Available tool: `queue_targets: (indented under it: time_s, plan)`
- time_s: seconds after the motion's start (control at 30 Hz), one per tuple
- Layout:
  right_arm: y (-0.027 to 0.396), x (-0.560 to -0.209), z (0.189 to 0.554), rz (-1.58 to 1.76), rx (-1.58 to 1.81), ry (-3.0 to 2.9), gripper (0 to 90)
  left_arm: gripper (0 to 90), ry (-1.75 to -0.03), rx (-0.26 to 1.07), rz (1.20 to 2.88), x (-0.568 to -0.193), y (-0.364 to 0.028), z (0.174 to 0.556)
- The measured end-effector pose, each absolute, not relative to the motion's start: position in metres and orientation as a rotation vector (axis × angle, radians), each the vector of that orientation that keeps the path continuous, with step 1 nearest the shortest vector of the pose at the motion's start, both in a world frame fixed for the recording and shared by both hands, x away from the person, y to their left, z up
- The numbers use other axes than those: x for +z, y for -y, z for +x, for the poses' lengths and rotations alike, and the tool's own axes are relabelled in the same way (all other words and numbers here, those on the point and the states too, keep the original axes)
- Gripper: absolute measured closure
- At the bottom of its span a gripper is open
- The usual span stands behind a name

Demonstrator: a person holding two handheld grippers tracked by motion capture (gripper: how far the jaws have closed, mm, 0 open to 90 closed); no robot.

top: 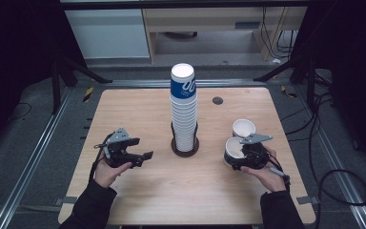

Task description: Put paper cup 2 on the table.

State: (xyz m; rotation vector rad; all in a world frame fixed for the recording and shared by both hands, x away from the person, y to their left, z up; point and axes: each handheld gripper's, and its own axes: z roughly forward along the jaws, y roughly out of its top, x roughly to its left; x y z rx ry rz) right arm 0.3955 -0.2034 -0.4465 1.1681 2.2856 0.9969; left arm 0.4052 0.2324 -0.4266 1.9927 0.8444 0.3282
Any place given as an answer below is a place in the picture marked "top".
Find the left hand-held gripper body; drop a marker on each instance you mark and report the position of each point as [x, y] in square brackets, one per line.
[117, 152]

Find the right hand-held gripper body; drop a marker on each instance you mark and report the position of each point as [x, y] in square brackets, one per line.
[256, 156]

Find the single white paper cup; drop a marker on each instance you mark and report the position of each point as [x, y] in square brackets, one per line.
[244, 127]
[233, 148]

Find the black round stack base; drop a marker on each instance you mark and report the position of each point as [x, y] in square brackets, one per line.
[184, 154]

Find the stack of paper cups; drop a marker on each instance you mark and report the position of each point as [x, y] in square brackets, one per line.
[183, 114]

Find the person's left hand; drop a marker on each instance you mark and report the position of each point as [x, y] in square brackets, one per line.
[106, 175]

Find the person's right hand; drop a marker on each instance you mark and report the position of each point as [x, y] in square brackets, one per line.
[271, 176]

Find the yellow black tape strip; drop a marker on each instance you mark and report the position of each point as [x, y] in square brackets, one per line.
[88, 94]
[289, 93]

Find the round table grommet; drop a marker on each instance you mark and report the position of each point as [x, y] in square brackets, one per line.
[217, 100]

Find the black metal stand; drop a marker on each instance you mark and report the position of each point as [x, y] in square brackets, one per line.
[56, 86]
[311, 86]

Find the white cabinet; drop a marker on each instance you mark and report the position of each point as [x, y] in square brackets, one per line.
[108, 33]

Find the black curtain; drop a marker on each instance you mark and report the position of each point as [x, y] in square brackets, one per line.
[12, 47]
[352, 47]

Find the metal floor rail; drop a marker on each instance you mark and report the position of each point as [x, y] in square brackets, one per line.
[139, 83]
[31, 159]
[333, 159]

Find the grey table bracket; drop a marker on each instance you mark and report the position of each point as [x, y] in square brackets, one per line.
[66, 200]
[308, 200]

